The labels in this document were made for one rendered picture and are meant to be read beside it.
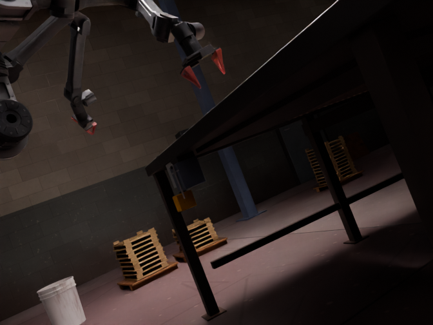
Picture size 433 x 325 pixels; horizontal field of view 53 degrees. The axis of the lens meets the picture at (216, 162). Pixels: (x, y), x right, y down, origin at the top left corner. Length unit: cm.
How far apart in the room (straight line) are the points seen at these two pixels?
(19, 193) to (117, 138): 158
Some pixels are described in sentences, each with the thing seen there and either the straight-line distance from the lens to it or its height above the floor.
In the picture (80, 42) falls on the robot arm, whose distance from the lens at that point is 211.
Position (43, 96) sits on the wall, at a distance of 681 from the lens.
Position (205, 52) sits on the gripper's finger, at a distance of 142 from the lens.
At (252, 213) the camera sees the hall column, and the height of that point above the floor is 4.
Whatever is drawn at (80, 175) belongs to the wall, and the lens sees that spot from 657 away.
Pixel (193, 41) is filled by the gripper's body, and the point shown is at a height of 114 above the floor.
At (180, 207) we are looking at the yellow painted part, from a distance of 207.
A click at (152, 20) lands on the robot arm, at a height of 128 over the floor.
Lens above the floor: 72
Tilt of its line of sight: 1 degrees up
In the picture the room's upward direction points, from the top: 22 degrees counter-clockwise
